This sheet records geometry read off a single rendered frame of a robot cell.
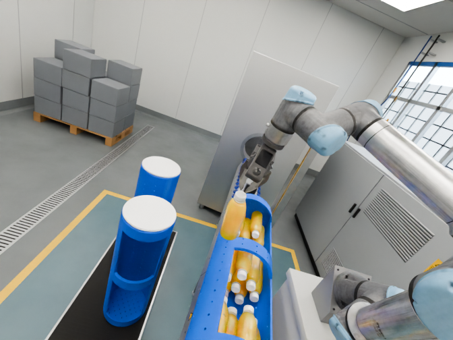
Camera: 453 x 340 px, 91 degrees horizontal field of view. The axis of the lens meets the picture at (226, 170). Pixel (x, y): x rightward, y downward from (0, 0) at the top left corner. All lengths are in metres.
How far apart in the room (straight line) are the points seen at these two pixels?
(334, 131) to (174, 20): 5.15
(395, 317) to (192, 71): 5.22
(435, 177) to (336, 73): 5.22
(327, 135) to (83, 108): 3.79
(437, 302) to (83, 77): 3.93
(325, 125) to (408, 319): 0.42
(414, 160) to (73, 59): 3.86
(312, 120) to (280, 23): 4.91
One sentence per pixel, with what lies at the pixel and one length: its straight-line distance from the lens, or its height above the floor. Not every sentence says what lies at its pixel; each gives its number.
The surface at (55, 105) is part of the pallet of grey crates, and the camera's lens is 4.31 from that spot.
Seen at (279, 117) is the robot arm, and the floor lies 1.79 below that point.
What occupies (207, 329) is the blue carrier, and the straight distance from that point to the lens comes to 0.80.
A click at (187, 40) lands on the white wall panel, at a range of 5.45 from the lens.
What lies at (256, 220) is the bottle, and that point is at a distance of 1.34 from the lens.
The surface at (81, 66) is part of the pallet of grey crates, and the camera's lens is 3.93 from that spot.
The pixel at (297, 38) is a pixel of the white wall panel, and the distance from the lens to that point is 5.48.
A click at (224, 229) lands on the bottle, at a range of 0.83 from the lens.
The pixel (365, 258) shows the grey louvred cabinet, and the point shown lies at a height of 0.74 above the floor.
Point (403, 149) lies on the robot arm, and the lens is 0.62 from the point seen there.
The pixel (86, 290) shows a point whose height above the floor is 0.15.
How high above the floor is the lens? 1.88
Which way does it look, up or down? 26 degrees down
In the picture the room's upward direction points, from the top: 23 degrees clockwise
